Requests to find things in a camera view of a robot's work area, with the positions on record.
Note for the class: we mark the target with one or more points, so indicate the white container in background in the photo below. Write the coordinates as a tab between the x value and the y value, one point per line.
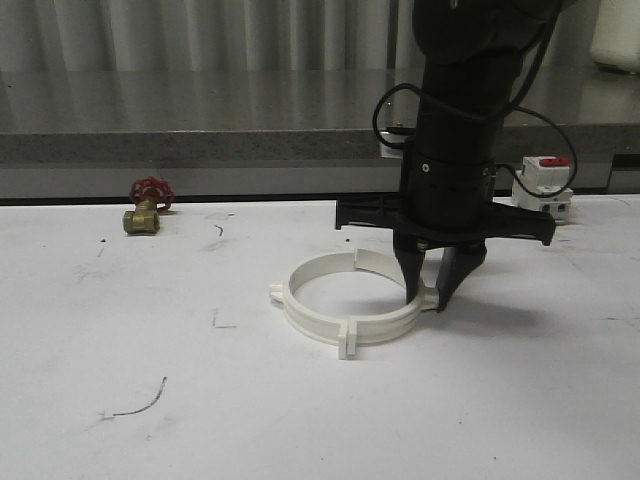
615	42

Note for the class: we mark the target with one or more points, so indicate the grey stone counter slab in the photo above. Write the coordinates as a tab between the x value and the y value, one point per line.
171	118

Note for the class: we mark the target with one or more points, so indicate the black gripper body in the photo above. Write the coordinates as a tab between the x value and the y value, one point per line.
444	204

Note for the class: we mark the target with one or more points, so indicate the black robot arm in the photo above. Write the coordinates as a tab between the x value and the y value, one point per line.
474	76

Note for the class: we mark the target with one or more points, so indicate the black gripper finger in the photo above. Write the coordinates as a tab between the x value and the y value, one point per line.
456	264
409	252

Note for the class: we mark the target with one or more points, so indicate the white circuit breaker red switch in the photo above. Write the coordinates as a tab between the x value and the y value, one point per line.
542	178

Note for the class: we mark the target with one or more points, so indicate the white half-ring pipe clamp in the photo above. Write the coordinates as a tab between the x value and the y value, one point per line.
315	325

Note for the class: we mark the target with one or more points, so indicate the brass valve red handwheel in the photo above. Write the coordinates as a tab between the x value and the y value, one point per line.
151	197

